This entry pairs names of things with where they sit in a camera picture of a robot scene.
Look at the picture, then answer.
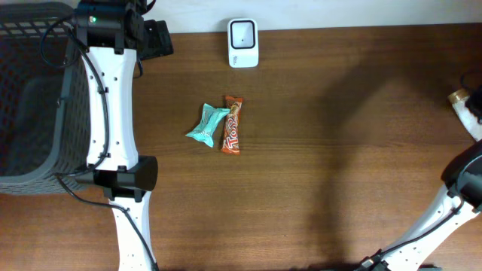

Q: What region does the white barcode scanner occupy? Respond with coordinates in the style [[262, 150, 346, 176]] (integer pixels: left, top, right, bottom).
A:
[[227, 18, 259, 69]]

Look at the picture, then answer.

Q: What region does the dark grey plastic basket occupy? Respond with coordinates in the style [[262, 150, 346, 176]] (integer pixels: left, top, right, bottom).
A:
[[1, 2, 90, 195]]

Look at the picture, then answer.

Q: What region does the white bamboo print tube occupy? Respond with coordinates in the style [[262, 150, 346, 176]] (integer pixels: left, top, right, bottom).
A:
[[447, 89, 481, 142]]

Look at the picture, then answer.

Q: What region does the black camera cable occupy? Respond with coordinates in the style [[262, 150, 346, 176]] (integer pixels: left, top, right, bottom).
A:
[[357, 71, 482, 271], [39, 14, 159, 271]]

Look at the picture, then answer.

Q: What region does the red orange chocolate bar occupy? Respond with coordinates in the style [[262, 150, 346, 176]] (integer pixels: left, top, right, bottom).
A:
[[221, 96, 243, 155]]

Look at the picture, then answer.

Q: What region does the black right camera cable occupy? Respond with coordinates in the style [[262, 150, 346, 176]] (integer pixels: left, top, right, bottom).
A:
[[357, 71, 482, 271]]

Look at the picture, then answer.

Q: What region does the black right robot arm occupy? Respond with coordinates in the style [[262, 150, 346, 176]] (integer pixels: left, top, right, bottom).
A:
[[356, 89, 481, 271]]

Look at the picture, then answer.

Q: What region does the black left camera cable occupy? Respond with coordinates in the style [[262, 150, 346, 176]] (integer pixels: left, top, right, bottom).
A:
[[39, 14, 159, 271]]

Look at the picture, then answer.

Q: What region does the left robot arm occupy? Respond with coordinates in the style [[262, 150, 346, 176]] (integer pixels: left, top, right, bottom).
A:
[[73, 1, 174, 270]]

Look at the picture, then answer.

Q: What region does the teal wet wipes packet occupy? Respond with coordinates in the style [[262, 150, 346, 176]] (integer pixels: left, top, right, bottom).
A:
[[186, 103, 230, 148]]

